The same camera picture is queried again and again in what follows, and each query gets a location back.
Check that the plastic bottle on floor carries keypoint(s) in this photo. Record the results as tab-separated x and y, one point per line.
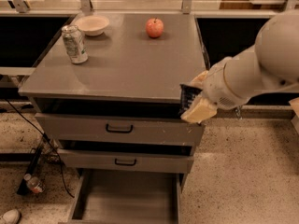
34	184

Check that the red apple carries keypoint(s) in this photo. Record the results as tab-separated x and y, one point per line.
154	27

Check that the white shoe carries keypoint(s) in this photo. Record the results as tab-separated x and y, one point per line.
10	217

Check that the grey drawer cabinet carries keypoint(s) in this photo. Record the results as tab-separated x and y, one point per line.
127	75

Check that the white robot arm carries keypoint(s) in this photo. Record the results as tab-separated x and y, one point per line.
270	65

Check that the silver green soda can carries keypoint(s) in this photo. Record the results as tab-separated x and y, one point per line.
74	44

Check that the dark blue rxbar wrapper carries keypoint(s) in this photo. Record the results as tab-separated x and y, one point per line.
187	95

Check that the grey top drawer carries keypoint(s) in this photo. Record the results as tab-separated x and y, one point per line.
120	129

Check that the grey middle drawer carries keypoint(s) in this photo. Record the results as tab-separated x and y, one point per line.
126	161

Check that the grey drawer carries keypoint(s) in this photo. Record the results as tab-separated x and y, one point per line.
121	197
120	129
126	161

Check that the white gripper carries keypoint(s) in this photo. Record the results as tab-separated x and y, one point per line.
215	87

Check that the black floor bar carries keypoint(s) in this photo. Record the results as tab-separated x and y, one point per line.
23	190

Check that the white bowl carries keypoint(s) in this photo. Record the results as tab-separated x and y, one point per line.
92	25

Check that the grey bottom drawer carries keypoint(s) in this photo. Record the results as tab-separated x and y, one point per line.
121	197

